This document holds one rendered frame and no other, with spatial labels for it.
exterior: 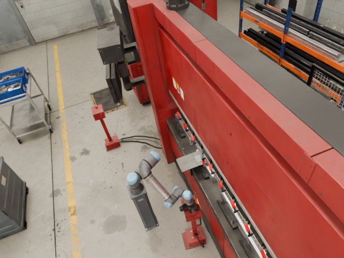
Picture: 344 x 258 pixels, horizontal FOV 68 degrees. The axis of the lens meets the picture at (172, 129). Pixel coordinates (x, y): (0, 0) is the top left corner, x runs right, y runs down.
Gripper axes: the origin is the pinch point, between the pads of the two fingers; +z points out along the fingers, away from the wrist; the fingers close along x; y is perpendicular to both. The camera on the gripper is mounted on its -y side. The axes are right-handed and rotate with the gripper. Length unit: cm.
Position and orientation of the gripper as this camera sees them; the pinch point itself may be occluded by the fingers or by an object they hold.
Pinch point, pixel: (191, 212)
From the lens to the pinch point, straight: 264.6
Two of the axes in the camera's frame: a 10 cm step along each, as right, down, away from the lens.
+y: 9.5, -3.0, 0.1
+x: -2.2, -6.6, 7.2
